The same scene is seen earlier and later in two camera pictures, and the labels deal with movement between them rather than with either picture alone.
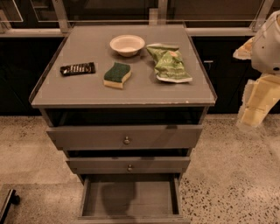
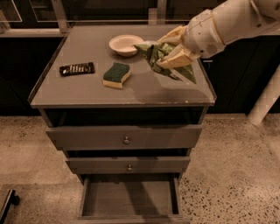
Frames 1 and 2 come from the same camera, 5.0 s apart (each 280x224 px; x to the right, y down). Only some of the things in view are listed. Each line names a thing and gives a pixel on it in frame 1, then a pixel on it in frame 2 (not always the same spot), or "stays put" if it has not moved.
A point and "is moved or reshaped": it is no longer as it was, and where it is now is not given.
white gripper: x=267 y=49 → x=201 y=36
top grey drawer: x=119 y=137 stays put
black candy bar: x=78 y=69 stays put
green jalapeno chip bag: x=169 y=65 is moved or reshaped
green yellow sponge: x=115 y=74 stays put
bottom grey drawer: x=131 y=199 stays put
